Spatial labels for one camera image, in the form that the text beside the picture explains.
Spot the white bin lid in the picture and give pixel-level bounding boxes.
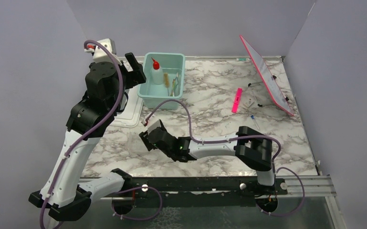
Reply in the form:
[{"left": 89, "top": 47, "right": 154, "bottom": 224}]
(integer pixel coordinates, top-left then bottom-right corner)
[{"left": 111, "top": 87, "right": 143, "bottom": 128}]

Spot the teal plastic bin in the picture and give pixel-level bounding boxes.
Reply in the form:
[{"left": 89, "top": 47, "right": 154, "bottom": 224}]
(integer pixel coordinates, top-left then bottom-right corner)
[{"left": 137, "top": 52, "right": 186, "bottom": 108}]

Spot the tan test tube brush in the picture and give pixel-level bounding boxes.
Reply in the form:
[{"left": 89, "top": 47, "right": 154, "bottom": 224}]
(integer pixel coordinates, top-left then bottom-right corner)
[{"left": 163, "top": 73, "right": 170, "bottom": 88}]

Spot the blue capped test tube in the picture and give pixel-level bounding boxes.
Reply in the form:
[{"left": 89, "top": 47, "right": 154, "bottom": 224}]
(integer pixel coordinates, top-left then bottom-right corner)
[{"left": 251, "top": 115, "right": 260, "bottom": 130}]

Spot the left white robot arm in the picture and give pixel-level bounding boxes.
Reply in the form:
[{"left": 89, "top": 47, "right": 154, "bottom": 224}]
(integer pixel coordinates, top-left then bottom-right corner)
[{"left": 29, "top": 52, "right": 146, "bottom": 222}]

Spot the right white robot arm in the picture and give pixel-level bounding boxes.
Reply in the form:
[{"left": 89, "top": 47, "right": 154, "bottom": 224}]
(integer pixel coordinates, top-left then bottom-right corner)
[{"left": 139, "top": 120, "right": 275, "bottom": 194}]

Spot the white red-capped wash bottle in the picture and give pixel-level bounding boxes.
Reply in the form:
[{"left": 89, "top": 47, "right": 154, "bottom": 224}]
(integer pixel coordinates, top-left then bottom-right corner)
[{"left": 151, "top": 58, "right": 164, "bottom": 85}]

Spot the pink highlighter marker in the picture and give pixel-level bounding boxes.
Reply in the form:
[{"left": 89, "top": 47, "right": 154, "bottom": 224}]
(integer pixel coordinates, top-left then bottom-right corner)
[{"left": 231, "top": 88, "right": 242, "bottom": 113}]

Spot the small white eraser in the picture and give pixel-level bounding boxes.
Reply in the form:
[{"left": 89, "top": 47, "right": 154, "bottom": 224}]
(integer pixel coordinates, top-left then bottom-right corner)
[{"left": 244, "top": 99, "right": 254, "bottom": 108}]

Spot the whiteboard stand rod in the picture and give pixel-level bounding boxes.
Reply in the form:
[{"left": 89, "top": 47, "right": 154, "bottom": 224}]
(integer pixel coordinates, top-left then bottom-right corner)
[{"left": 248, "top": 81, "right": 264, "bottom": 107}]

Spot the pink framed whiteboard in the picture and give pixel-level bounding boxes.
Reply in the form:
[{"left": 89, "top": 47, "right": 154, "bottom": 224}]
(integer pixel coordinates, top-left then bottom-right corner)
[{"left": 239, "top": 35, "right": 294, "bottom": 116}]

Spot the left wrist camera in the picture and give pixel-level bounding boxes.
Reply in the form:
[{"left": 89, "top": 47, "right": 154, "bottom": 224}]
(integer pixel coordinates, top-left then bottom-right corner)
[{"left": 84, "top": 38, "right": 121, "bottom": 65}]

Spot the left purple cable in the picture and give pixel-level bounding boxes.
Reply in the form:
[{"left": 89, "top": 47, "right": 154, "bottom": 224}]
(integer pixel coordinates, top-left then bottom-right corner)
[{"left": 39, "top": 39, "right": 163, "bottom": 229}]

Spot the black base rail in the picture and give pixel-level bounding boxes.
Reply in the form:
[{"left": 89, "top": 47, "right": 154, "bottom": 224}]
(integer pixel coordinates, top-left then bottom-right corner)
[{"left": 106, "top": 177, "right": 288, "bottom": 208}]

